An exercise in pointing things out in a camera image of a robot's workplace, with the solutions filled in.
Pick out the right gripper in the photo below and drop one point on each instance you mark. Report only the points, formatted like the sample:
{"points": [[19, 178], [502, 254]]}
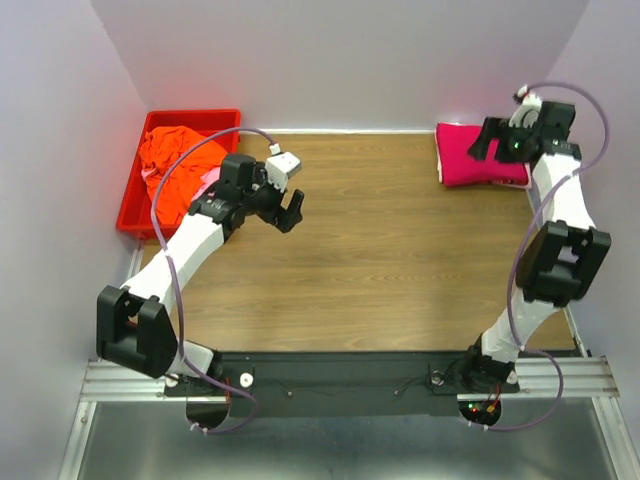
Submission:
{"points": [[492, 129]]}

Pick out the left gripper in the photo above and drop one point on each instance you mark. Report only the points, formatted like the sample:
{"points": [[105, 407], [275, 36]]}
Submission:
{"points": [[284, 220]]}

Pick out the magenta t shirt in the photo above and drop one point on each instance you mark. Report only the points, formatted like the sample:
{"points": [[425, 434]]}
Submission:
{"points": [[459, 169]]}

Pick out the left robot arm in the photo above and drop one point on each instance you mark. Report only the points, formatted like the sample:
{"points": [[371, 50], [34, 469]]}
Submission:
{"points": [[170, 280]]}

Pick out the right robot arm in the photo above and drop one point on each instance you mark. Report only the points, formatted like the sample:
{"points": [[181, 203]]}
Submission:
{"points": [[562, 250]]}

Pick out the folded red coca-cola t shirt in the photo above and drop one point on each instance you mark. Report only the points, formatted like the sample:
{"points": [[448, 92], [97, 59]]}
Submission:
{"points": [[513, 184]]}

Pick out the folded white t shirt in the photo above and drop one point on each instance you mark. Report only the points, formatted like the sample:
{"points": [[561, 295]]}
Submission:
{"points": [[439, 167]]}

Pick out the light pink t shirt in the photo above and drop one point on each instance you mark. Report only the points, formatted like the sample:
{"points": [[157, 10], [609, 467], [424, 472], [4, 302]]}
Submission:
{"points": [[180, 182]]}

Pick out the orange t shirt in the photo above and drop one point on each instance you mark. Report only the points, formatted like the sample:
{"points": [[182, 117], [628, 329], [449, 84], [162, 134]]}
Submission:
{"points": [[161, 148]]}

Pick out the red plastic bin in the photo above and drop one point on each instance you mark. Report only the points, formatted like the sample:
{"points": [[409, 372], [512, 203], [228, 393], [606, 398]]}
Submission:
{"points": [[134, 214]]}

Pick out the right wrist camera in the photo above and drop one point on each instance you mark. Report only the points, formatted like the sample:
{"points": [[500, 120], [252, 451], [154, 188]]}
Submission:
{"points": [[528, 107]]}

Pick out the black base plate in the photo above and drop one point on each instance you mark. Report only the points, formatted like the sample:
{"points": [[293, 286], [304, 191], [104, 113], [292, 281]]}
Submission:
{"points": [[337, 384]]}

